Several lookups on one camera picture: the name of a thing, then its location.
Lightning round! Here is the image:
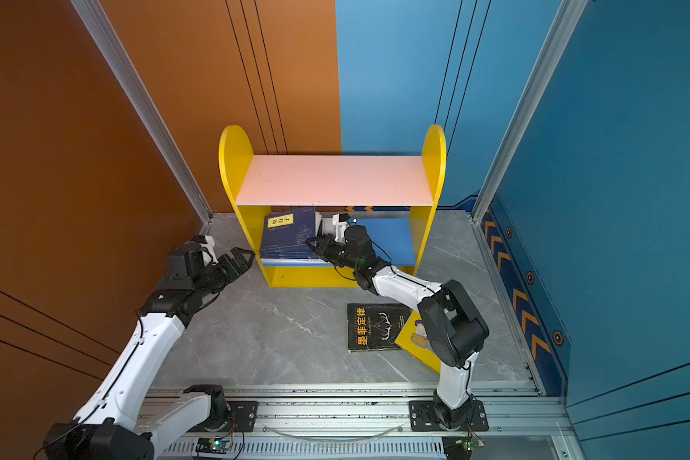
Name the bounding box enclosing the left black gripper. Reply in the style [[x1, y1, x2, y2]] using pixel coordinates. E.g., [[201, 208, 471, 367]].
[[194, 247, 254, 301]]

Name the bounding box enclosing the white book with dark bars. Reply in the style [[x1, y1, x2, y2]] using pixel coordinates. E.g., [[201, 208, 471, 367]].
[[262, 258, 326, 268]]

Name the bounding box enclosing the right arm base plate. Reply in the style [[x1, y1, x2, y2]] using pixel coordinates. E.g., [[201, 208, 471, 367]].
[[408, 398, 490, 432]]

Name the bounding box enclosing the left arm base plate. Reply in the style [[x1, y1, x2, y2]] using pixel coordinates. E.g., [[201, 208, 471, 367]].
[[188, 401, 259, 434]]

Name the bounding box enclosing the black book yellow title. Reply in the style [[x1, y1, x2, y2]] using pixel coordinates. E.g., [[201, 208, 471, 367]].
[[347, 303, 412, 353]]

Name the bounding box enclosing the aluminium front rail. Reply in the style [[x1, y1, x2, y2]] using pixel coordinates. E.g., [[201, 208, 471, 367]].
[[161, 381, 585, 459]]

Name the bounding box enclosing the right green circuit board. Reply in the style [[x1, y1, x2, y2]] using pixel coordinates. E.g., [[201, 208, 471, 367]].
[[442, 437, 485, 460]]

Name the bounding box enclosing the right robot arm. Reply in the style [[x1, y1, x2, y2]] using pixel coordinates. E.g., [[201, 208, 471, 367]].
[[306, 225, 490, 430]]

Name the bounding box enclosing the yellow cartoon cover book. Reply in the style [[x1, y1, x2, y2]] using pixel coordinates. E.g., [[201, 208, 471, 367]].
[[396, 312, 442, 374]]

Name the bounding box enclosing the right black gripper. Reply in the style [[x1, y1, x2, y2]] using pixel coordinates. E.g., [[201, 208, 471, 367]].
[[305, 236, 362, 273]]

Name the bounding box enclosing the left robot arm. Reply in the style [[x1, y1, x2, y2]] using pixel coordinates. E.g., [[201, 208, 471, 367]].
[[39, 235, 255, 459]]

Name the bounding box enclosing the left green circuit board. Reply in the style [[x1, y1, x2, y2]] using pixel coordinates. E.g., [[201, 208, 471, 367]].
[[195, 437, 234, 456]]

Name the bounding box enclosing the yellow pink blue bookshelf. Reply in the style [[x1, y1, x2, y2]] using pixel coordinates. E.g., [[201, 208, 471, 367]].
[[218, 125, 447, 275]]

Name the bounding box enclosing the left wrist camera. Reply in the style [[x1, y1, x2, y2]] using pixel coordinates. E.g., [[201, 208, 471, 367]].
[[192, 235, 218, 266]]

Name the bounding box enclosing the green circuit board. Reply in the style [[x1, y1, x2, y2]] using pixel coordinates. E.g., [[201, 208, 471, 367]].
[[195, 437, 234, 456], [442, 437, 485, 460]]

